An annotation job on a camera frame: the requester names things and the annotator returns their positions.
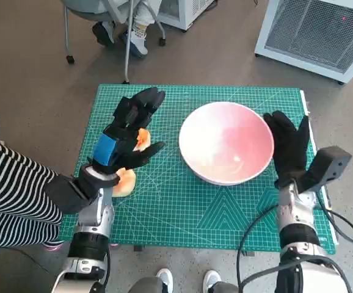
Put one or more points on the right robot hand black glove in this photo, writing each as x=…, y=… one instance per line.
x=289, y=152

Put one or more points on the pink bowl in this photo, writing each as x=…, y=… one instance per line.
x=225, y=137

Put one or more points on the long orange glazed bread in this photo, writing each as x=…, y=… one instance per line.
x=144, y=138

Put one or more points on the round tan bread bun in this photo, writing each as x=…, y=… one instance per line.
x=126, y=183

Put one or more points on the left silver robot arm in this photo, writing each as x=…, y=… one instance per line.
x=98, y=213

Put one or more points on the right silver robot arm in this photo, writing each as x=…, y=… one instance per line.
x=295, y=213

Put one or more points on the white cabinet with mesh panel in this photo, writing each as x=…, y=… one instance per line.
x=311, y=30

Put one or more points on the green cutting mat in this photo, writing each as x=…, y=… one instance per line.
x=179, y=213

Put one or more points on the standing person's legs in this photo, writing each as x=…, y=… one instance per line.
x=164, y=277

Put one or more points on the silver metal leg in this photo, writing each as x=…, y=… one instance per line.
x=127, y=52

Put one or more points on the seated person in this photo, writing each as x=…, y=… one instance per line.
x=138, y=33

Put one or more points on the grey chair with castors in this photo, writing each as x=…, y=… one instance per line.
x=82, y=10

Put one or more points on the person beside table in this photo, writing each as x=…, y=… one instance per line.
x=17, y=198

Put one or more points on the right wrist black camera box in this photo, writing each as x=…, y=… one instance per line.
x=329, y=168

